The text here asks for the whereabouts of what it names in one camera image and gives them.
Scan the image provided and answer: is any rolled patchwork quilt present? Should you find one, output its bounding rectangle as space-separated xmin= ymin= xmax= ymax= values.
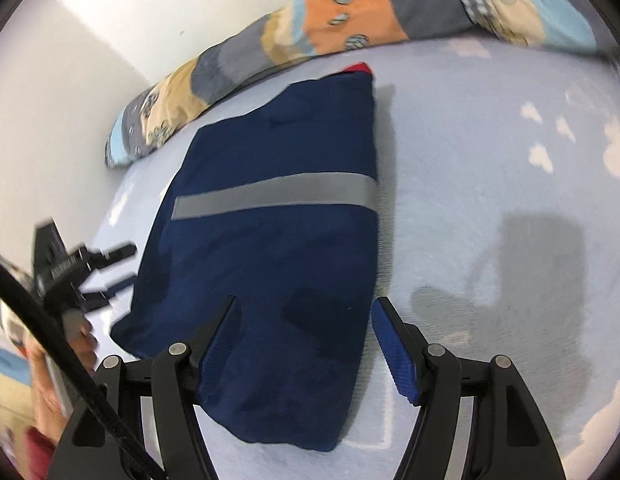
xmin=104 ymin=0 xmax=603 ymax=170

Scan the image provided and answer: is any navy work jacket red collar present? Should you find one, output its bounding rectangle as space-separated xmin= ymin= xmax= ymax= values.
xmin=110 ymin=62 xmax=381 ymax=453

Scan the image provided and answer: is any black cable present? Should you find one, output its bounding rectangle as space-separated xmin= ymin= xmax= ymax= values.
xmin=0 ymin=254 xmax=165 ymax=480

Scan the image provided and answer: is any light blue cloud bed sheet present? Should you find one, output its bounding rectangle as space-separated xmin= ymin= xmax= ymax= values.
xmin=77 ymin=35 xmax=620 ymax=480

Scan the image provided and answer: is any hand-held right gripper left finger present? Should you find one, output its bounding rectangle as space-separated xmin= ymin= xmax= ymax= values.
xmin=49 ymin=295 xmax=243 ymax=480

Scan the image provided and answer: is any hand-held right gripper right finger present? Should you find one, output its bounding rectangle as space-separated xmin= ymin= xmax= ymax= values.
xmin=370 ymin=296 xmax=565 ymax=480

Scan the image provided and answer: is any person's left forearm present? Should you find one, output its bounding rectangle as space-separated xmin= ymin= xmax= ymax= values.
xmin=21 ymin=424 xmax=59 ymax=480

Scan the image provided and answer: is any person's left hand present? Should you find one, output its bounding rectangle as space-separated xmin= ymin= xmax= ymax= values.
xmin=27 ymin=310 xmax=99 ymax=442

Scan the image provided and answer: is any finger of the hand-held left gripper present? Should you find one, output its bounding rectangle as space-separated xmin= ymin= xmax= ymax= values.
xmin=87 ymin=241 xmax=139 ymax=269
xmin=82 ymin=281 xmax=138 ymax=312

